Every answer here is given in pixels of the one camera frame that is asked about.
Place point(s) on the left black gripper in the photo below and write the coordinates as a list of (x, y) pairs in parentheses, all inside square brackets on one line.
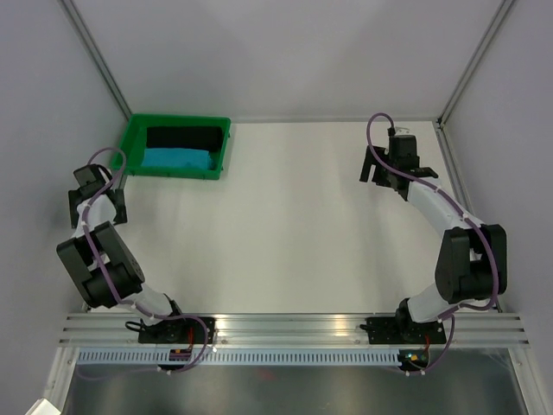
[(120, 217)]

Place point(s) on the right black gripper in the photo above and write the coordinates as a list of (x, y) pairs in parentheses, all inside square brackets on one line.
[(369, 160)]

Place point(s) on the teal t shirt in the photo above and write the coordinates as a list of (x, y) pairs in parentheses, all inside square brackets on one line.
[(177, 158)]

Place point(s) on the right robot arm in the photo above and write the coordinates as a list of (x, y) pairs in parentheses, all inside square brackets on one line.
[(471, 267)]

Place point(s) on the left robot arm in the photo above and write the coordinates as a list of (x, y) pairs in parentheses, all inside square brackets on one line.
[(101, 266)]

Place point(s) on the green plastic tray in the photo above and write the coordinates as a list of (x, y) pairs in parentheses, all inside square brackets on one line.
[(133, 145)]

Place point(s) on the rolled black t shirt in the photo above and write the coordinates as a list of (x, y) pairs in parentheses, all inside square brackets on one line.
[(208, 138)]

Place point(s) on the aluminium front rail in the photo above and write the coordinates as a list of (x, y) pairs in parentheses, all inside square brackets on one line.
[(342, 331)]

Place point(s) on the white slotted cable duct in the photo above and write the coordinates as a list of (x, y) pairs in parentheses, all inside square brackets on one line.
[(253, 357)]

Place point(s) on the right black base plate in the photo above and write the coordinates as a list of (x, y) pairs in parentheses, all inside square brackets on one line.
[(387, 330)]

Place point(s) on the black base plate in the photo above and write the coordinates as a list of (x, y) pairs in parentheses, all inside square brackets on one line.
[(387, 330), (181, 331)]

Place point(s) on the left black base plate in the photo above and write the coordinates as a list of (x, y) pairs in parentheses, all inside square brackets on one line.
[(181, 331)]

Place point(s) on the left aluminium frame post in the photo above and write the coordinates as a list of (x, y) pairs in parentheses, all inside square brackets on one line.
[(81, 29)]

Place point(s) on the aluminium frame post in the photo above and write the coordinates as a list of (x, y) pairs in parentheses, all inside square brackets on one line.
[(484, 45), (81, 29)]

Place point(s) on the right aluminium frame post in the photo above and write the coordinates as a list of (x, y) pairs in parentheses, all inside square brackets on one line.
[(484, 45)]

